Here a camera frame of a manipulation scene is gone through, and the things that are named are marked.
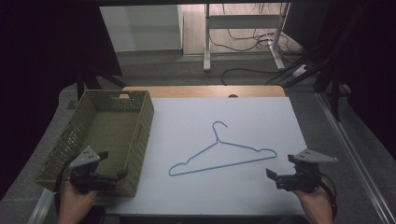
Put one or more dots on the person's left hand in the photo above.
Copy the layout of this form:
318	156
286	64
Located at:
74	203

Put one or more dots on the dark round table grommet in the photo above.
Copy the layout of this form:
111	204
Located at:
233	95

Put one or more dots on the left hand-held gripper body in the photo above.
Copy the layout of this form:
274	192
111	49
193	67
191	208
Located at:
83	174

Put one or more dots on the aluminium rail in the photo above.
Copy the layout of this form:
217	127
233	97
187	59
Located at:
351	149
42	205

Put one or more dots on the white desk frame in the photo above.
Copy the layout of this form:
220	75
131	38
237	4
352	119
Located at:
206	46

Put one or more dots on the olive green plastic basket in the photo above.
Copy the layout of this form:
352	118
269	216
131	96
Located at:
109	130

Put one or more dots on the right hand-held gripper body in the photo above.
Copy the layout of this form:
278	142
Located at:
303	180

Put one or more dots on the white table sheet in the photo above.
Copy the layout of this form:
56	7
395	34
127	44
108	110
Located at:
193	124

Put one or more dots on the black metal stand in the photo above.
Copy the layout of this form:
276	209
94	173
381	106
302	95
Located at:
334	93

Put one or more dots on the wooden table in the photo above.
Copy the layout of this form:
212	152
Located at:
202	91

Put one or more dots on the white power strip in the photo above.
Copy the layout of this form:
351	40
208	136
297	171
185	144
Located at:
300	70

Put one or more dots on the person's right hand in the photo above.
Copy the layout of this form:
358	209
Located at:
314	203

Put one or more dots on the white panel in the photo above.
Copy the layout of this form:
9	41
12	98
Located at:
140	28

